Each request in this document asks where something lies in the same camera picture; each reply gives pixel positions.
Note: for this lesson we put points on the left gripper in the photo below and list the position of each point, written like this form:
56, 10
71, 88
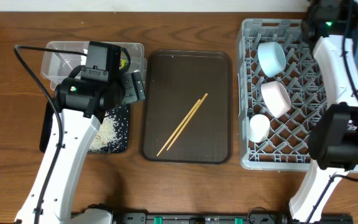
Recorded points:
134, 87

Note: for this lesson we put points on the yellow green snack wrapper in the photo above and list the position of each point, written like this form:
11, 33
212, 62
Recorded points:
124, 63

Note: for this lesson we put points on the wooden chopstick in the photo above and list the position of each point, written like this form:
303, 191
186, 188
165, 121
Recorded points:
187, 121
178, 127

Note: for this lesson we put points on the light blue bowl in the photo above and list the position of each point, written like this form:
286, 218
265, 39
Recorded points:
272, 58

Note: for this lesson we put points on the white bowl with food scraps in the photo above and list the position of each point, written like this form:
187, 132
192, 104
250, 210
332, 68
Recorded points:
276, 98

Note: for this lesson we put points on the white cup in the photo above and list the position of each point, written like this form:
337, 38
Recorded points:
259, 128

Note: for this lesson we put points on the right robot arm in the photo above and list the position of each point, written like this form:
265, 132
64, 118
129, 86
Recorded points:
330, 28

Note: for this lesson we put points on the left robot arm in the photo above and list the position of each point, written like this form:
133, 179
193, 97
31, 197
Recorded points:
51, 197

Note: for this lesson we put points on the spilled rice food waste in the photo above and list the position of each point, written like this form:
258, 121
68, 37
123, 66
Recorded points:
113, 133

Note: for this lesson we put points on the grey dishwasher rack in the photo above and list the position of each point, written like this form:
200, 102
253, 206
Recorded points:
286, 146

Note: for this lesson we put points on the black plastic tray bin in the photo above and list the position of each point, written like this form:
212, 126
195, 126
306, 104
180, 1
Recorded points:
47, 127

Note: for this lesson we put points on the dark brown serving tray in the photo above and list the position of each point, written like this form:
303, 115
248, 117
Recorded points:
175, 81

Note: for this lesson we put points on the clear plastic bin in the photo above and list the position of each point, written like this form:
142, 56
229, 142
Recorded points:
56, 66

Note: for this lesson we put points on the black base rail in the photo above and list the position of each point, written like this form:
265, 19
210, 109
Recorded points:
257, 215

